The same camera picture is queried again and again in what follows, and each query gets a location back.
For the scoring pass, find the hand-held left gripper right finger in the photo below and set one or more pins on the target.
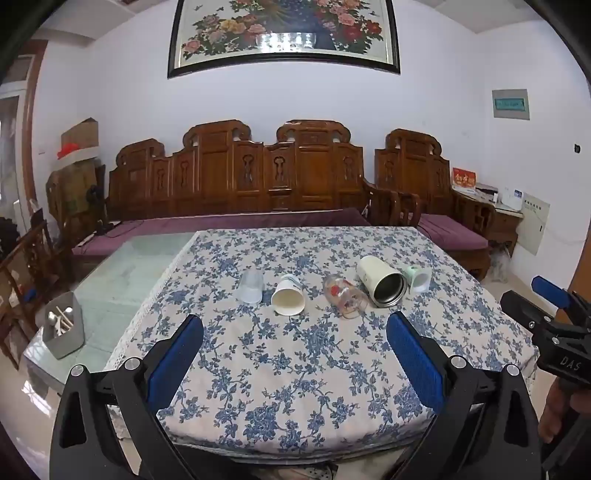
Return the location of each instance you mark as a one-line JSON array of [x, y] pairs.
[[414, 359]]

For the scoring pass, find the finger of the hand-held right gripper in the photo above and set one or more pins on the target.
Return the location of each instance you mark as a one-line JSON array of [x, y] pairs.
[[549, 289], [521, 308]]

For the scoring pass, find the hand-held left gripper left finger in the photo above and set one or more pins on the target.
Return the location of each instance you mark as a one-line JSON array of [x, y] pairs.
[[176, 359]]

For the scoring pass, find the small green white cup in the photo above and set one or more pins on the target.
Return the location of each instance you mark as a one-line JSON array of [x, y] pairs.
[[418, 278]]

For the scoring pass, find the white steel-lined thermos cup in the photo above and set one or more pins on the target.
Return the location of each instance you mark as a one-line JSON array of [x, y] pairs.
[[375, 277]]

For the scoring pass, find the clear glass cup red print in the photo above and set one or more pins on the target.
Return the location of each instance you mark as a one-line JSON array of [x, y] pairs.
[[345, 295]]

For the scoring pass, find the clear plastic cup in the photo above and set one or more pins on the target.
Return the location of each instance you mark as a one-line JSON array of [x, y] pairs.
[[252, 288]]

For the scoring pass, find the white paper cup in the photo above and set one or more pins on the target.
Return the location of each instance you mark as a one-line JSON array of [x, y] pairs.
[[287, 300]]

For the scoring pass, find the person's right hand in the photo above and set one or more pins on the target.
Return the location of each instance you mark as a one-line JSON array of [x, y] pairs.
[[554, 410]]

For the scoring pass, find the wooden side table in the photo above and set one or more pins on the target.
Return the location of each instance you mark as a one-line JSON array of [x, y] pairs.
[[501, 224]]

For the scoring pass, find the glass-topped table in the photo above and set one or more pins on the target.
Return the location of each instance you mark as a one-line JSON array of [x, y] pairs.
[[124, 281]]

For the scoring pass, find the white box device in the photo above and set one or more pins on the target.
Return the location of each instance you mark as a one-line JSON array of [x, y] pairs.
[[512, 198]]

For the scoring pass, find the short purple seat cushion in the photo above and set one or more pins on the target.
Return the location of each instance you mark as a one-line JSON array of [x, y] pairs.
[[455, 233]]

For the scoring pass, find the blue floral tablecloth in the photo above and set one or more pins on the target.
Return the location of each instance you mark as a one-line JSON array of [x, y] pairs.
[[286, 369]]

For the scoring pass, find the grey utensil holder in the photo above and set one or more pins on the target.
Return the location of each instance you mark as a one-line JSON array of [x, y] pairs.
[[64, 339]]

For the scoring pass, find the red gold card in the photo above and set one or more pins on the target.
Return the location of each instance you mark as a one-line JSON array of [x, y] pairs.
[[464, 178]]

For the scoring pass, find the long purple seat cushion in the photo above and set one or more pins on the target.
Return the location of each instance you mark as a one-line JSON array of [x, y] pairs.
[[221, 224]]

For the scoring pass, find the wooden chair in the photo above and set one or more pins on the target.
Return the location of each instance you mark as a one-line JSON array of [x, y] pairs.
[[27, 277]]

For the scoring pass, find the carved wooden armchair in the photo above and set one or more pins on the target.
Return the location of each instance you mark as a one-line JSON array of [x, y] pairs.
[[415, 175]]

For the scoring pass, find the brown cabinet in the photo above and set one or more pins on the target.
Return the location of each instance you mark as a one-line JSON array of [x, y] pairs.
[[74, 194]]

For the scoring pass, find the carved wooden sofa bench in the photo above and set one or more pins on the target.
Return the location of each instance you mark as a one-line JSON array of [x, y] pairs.
[[258, 180]]

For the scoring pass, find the cardboard box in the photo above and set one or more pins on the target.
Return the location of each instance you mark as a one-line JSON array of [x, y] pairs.
[[81, 134]]

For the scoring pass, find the framed floral painting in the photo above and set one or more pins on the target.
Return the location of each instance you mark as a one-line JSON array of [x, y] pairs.
[[286, 34]]

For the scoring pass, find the beige wall fuse box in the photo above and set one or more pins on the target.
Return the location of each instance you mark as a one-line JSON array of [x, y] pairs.
[[534, 226]]

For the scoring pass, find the green wall panel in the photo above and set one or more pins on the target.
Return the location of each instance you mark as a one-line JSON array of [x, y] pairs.
[[510, 105]]

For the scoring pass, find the wooden door frame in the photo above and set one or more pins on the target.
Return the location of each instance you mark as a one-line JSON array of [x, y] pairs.
[[31, 129]]

